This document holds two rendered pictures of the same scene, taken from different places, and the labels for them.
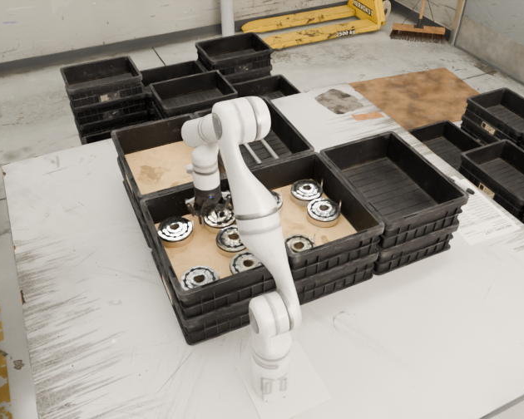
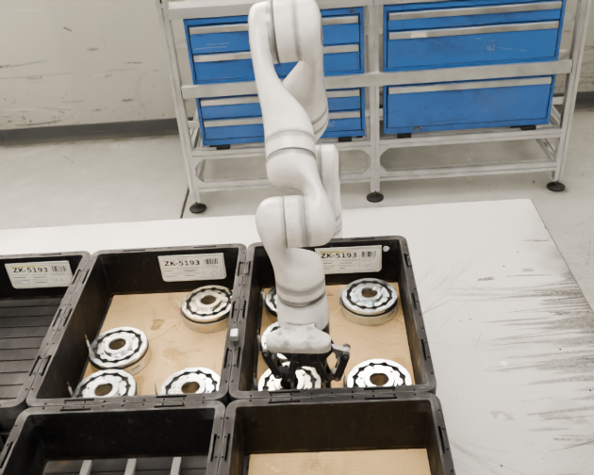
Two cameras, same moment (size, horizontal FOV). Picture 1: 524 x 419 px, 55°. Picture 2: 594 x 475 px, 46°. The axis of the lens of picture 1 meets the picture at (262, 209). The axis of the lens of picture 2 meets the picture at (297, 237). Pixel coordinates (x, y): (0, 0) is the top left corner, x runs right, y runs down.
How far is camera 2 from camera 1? 1.91 m
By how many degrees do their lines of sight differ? 100
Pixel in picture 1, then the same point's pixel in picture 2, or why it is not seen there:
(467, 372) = (134, 244)
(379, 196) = (0, 368)
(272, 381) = not seen: hidden behind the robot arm
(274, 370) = not seen: hidden behind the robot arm
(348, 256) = (156, 286)
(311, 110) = not seen: outside the picture
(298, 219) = (163, 365)
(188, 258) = (371, 350)
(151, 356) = (452, 333)
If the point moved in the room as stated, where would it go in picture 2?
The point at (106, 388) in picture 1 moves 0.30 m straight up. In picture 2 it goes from (511, 316) to (528, 190)
